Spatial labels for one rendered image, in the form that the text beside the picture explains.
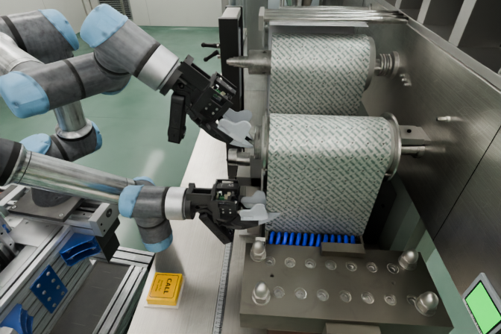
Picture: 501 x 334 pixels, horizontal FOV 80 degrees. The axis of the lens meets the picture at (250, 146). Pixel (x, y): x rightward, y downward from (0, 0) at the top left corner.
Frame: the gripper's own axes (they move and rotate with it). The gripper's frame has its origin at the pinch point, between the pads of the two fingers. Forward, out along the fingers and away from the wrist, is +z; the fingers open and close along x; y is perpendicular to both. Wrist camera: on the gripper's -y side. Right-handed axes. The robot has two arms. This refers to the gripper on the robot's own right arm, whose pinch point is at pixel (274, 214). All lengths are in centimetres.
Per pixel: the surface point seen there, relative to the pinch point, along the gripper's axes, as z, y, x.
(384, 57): 26.7, 27.1, 29.7
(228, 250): -11.9, -18.9, 2.3
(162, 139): -101, -109, 180
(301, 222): 6.5, -2.2, -0.3
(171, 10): -193, -74, 556
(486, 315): 29.4, 9.6, -25.0
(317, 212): 9.6, 1.7, -0.2
